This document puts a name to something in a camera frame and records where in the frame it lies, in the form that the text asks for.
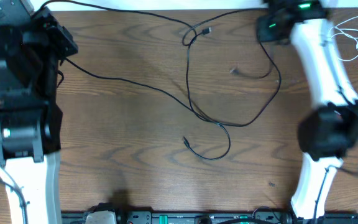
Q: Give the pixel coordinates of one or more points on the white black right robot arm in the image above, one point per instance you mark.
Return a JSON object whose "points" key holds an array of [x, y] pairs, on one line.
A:
{"points": [[326, 134]]}

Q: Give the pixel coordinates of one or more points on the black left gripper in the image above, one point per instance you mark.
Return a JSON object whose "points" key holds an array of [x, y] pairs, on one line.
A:
{"points": [[62, 38]]}

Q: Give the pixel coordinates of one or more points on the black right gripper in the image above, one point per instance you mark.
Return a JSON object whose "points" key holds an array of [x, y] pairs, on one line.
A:
{"points": [[263, 22]]}

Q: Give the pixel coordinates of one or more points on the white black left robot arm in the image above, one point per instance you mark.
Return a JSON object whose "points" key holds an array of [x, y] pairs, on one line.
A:
{"points": [[32, 47]]}

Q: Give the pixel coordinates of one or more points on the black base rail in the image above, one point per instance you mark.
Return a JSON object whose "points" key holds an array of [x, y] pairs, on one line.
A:
{"points": [[160, 218]]}

